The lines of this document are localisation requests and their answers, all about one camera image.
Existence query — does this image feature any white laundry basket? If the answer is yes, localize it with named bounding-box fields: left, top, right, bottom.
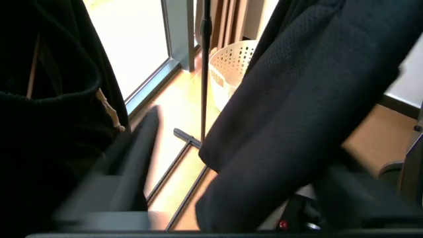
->
left=208, top=39, right=259, bottom=112

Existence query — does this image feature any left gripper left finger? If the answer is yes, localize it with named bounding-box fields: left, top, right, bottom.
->
left=54, top=104, right=161, bottom=229

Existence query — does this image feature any window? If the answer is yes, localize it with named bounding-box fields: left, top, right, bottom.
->
left=82, top=0, right=198, bottom=116

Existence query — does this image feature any black clothes rack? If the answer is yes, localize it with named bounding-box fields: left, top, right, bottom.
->
left=145, top=0, right=214, bottom=232

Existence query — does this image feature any brown curtain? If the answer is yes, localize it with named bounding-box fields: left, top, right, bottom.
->
left=194, top=0, right=252, bottom=56

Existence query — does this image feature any black mesh garment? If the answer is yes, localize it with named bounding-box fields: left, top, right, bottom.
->
left=194, top=0, right=423, bottom=232

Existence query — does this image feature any pink clothes hanger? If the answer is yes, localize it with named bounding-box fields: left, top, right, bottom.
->
left=25, top=32, right=42, bottom=100

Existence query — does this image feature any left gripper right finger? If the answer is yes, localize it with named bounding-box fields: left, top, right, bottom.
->
left=313, top=161, right=423, bottom=229

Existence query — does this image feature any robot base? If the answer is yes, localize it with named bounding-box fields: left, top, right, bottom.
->
left=277, top=100, right=423, bottom=232

